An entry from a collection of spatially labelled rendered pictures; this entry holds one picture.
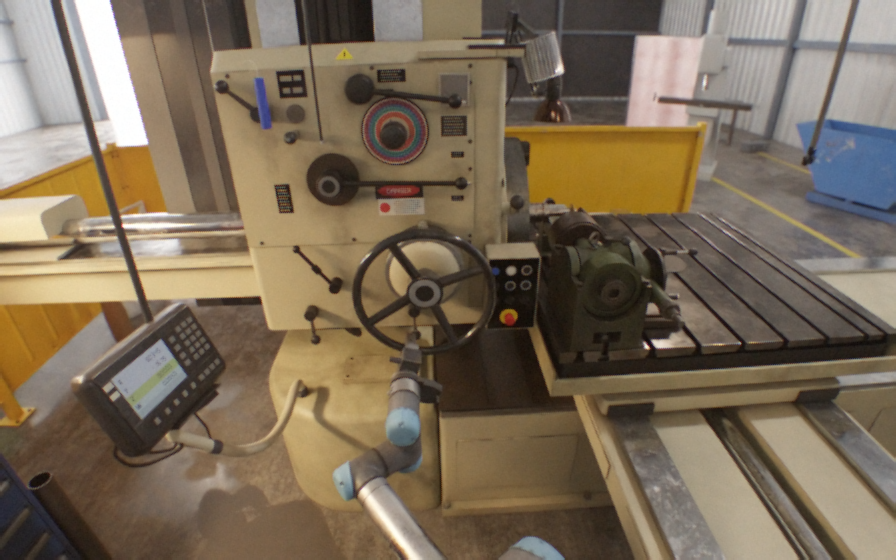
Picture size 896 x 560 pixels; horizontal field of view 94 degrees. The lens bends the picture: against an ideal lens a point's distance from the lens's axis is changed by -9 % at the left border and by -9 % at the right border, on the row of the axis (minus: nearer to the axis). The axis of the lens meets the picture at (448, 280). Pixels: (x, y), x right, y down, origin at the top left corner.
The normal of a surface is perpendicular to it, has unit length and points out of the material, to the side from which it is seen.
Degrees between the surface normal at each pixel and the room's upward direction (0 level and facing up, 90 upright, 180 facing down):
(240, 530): 0
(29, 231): 90
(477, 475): 90
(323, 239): 90
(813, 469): 0
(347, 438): 90
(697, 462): 0
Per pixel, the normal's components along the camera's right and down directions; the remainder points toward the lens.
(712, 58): -0.55, 0.40
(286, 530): -0.02, -0.88
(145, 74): 0.04, 0.48
